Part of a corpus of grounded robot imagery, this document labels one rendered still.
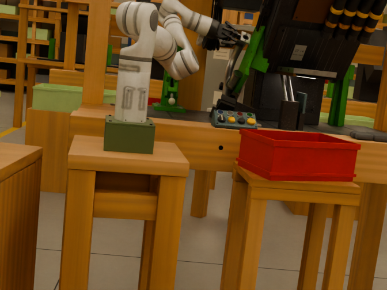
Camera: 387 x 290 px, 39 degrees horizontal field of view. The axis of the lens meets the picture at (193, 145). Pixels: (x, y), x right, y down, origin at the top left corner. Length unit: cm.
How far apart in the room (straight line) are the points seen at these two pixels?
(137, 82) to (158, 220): 38
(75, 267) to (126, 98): 48
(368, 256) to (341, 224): 116
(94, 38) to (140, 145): 98
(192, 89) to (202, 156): 63
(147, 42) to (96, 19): 91
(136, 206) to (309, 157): 54
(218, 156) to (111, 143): 49
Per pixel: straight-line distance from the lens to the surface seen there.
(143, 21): 151
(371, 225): 284
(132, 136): 151
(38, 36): 1173
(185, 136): 185
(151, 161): 145
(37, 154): 179
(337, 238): 174
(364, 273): 291
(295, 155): 163
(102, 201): 149
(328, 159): 171
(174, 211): 149
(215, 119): 188
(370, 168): 206
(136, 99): 153
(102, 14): 242
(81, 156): 144
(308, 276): 199
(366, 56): 277
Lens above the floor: 113
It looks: 9 degrees down
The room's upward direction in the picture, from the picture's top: 6 degrees clockwise
